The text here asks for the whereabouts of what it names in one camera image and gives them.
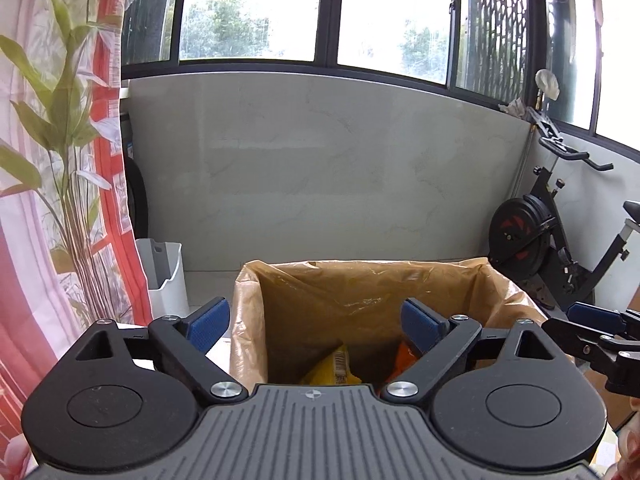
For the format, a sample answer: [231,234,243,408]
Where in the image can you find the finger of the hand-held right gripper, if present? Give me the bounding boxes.
[541,318,621,361]
[568,302,640,336]

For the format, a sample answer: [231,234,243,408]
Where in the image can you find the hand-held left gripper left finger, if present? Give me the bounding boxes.
[75,296,249,402]

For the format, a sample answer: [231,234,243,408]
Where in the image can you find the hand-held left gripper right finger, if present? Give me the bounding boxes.
[382,298,568,403]

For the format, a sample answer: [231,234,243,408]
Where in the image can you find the brown cardboard box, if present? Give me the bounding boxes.
[231,259,548,386]

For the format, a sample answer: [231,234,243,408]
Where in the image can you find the glossy yellow snack packet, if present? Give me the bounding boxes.
[300,342,363,386]

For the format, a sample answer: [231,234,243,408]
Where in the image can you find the person's right hand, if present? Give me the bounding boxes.
[617,397,640,480]

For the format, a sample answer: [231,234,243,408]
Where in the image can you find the cardboard box with plastic liner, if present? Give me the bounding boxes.
[230,258,549,386]

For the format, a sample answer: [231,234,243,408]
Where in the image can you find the orange snack packet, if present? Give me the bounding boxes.
[384,341,426,397]

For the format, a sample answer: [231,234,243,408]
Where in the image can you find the white plastic bin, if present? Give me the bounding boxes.
[135,239,190,320]

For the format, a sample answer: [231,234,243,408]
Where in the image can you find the black exercise bike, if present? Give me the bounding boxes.
[487,110,640,312]

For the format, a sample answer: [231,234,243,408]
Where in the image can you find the dark round object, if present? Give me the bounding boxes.
[125,157,149,239]

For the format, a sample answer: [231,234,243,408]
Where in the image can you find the plant print curtain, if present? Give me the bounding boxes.
[0,0,153,480]

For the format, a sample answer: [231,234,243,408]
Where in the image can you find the white cloth on bike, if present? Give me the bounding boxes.
[535,70,561,102]

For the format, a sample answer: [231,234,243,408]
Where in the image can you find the perforated metal window panel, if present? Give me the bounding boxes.
[457,0,527,105]

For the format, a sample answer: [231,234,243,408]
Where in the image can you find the dark framed window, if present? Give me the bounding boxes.
[120,0,640,161]

